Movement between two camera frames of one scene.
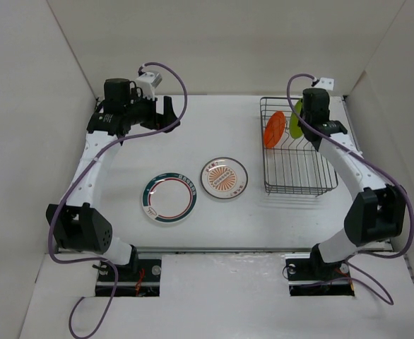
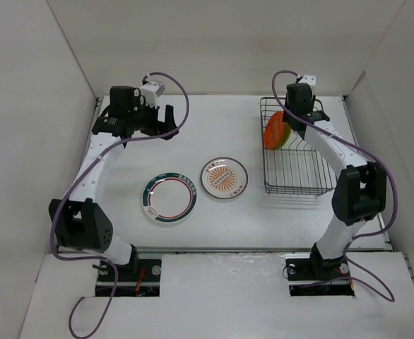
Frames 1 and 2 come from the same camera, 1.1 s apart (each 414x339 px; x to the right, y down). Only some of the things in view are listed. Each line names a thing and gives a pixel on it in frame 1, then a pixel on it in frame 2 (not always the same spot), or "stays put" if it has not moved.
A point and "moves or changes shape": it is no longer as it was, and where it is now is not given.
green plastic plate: (294, 128) moves or changes shape
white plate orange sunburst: (224, 178) stays put
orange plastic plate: (274, 128) stays put
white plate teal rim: (169, 198) stays put
